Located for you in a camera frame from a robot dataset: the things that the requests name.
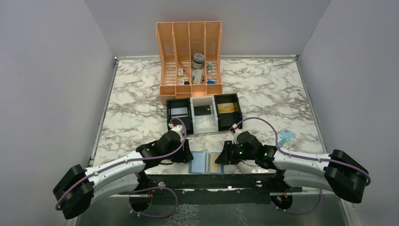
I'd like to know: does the gold credit card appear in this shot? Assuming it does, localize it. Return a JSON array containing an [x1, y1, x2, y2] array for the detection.
[[217, 102, 238, 114]]

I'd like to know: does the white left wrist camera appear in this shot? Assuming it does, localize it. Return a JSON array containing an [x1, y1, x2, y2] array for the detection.
[[168, 123, 184, 139]]

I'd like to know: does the black metal base rail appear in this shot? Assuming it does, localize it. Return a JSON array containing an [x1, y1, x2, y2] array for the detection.
[[74, 173, 350, 207]]

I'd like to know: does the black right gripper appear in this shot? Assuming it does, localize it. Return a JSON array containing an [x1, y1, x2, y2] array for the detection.
[[215, 140, 256, 164]]

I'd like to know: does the green white small tube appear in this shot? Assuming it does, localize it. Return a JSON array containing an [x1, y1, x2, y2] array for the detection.
[[207, 62, 212, 74]]

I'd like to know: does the black left card bin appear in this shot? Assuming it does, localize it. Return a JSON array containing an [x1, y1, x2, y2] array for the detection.
[[166, 98, 194, 135]]

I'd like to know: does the blue leather card holder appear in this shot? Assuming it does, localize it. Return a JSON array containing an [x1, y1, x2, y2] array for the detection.
[[189, 152, 224, 175]]

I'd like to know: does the black right card bin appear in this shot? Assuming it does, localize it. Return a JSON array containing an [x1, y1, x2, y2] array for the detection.
[[214, 93, 243, 131]]

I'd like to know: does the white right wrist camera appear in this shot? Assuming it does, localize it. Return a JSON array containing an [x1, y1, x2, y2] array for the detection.
[[229, 124, 242, 137]]

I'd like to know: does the grey round jar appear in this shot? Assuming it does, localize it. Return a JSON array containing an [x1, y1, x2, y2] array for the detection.
[[192, 53, 205, 69]]

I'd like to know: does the black card bin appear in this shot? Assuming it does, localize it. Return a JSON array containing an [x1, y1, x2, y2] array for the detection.
[[214, 93, 243, 131], [166, 98, 194, 135]]

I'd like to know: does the orange plastic file organizer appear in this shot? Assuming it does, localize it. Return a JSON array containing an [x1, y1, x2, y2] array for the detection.
[[156, 21, 223, 105]]

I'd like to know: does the silver credit card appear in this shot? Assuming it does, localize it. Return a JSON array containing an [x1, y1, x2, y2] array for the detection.
[[170, 107, 189, 118]]

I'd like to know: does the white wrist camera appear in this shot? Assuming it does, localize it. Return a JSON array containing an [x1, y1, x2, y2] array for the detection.
[[229, 124, 242, 137], [168, 123, 184, 139]]

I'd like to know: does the clear blue plastic package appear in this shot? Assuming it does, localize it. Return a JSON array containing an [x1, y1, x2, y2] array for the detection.
[[278, 129, 296, 149]]

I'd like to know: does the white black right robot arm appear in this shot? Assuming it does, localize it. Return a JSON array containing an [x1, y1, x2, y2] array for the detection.
[[215, 131, 369, 203]]

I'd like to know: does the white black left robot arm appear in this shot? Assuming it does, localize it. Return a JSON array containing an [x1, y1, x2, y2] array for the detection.
[[53, 125, 186, 219]]

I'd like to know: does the white middle card bin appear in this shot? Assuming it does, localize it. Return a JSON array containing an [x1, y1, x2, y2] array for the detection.
[[190, 96, 218, 134]]

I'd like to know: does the black credit card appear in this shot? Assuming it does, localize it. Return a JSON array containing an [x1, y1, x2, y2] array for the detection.
[[193, 105, 212, 116]]

